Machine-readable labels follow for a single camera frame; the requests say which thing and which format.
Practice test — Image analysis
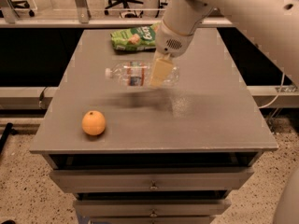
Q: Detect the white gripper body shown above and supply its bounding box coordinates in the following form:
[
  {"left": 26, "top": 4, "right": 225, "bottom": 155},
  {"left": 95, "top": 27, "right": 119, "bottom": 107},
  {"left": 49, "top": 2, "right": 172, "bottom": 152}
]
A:
[{"left": 155, "top": 21, "right": 193, "bottom": 58}]

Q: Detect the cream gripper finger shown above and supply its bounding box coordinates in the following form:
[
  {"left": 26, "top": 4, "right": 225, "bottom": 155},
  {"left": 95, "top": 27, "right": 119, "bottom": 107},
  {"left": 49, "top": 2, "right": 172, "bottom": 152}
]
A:
[
  {"left": 153, "top": 51, "right": 171, "bottom": 61},
  {"left": 149, "top": 58, "right": 174, "bottom": 87}
]

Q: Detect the clear plastic water bottle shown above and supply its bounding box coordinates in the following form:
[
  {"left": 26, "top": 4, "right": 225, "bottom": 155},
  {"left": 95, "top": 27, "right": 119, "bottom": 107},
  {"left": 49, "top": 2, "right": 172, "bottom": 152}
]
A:
[{"left": 105, "top": 61, "right": 179, "bottom": 88}]

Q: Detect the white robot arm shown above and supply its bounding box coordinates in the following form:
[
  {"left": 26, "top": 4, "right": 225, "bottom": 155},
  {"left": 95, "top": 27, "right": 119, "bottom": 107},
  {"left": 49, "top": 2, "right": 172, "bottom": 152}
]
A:
[{"left": 154, "top": 0, "right": 299, "bottom": 85}]

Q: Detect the green snack bag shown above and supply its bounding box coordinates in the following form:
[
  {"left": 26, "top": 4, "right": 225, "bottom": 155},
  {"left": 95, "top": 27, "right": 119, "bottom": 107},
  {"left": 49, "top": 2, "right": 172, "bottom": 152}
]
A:
[{"left": 110, "top": 23, "right": 160, "bottom": 51}]

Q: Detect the black office chair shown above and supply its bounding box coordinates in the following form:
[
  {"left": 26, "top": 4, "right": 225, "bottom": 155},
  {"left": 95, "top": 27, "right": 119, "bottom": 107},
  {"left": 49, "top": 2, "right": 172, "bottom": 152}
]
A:
[{"left": 104, "top": 0, "right": 145, "bottom": 17}]

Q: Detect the grey metal railing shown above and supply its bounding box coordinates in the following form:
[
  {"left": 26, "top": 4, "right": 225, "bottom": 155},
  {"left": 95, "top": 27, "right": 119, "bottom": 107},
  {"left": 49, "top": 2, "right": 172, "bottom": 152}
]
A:
[{"left": 0, "top": 0, "right": 235, "bottom": 29}]

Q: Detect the grey drawer cabinet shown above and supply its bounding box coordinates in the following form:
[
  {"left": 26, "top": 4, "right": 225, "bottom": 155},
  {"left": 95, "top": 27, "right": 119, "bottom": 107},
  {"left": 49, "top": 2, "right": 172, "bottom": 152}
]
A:
[{"left": 31, "top": 28, "right": 278, "bottom": 224}]

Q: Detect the orange fruit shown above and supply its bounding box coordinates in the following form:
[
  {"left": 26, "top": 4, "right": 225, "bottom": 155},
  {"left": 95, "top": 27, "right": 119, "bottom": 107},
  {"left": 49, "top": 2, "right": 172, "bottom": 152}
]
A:
[{"left": 81, "top": 110, "right": 106, "bottom": 136}]

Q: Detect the upper grey drawer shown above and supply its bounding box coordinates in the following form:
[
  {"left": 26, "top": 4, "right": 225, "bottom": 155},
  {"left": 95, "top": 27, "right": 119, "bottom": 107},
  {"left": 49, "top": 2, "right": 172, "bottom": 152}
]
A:
[{"left": 50, "top": 167, "right": 253, "bottom": 193}]

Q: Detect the grey drawer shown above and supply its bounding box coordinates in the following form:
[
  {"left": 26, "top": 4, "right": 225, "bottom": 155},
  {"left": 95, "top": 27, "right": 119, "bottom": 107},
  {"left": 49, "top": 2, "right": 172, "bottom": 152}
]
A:
[
  {"left": 50, "top": 167, "right": 253, "bottom": 193},
  {"left": 74, "top": 200, "right": 231, "bottom": 217}
]

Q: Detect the lower grey drawer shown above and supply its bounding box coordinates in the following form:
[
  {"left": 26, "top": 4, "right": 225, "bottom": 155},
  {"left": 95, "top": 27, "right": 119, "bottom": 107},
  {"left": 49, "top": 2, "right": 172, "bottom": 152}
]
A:
[{"left": 74, "top": 200, "right": 231, "bottom": 217}]

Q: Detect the black office chair base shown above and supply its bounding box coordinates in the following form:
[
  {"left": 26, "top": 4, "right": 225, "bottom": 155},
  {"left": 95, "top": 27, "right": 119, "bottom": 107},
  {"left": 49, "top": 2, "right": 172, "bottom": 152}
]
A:
[{"left": 0, "top": 0, "right": 35, "bottom": 18}]

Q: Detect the black bar on floor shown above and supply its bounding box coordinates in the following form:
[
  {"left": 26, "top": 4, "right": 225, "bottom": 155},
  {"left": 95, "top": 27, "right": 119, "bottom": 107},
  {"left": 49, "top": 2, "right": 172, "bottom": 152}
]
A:
[{"left": 0, "top": 122, "right": 13, "bottom": 154}]

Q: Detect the white cable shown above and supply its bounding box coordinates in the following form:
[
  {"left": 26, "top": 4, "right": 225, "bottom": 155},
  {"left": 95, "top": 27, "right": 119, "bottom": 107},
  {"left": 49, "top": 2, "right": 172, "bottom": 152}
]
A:
[{"left": 257, "top": 67, "right": 286, "bottom": 110}]

